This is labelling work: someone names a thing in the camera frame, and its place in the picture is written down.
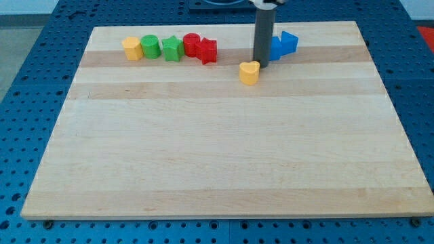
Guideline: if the blue cube block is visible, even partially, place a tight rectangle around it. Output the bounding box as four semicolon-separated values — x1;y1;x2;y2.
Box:
269;36;282;61

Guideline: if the green cylinder block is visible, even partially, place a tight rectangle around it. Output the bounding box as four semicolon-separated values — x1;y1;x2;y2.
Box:
140;35;161;59

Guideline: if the yellow hexagon block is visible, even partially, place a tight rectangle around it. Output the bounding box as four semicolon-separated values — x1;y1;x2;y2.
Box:
121;37;144;61

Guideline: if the blue triangle block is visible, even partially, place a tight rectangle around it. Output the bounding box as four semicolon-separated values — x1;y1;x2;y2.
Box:
281;31;298;56

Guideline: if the yellow heart block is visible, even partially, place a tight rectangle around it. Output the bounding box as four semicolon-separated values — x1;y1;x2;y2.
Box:
239;61;260;85

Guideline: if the red star block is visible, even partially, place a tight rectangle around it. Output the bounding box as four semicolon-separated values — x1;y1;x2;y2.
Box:
195;38;218;65

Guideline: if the green star block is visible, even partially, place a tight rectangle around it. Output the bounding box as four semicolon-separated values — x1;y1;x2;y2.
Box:
161;35;184;62

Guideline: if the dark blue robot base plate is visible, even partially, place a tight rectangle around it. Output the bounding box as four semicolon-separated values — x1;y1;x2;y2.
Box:
186;0;256;12

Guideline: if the wooden board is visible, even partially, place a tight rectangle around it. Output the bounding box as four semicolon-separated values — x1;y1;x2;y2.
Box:
21;21;433;220

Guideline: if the red cylinder block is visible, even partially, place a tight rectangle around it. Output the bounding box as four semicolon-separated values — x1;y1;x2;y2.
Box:
182;33;201;58

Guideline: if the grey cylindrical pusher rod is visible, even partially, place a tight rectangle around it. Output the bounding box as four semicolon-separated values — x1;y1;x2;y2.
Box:
252;8;276;68

